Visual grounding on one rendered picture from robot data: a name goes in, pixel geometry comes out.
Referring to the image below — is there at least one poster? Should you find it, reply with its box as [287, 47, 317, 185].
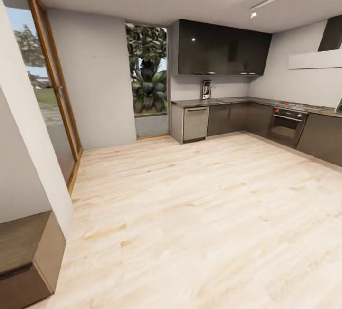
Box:
[202, 80, 211, 100]

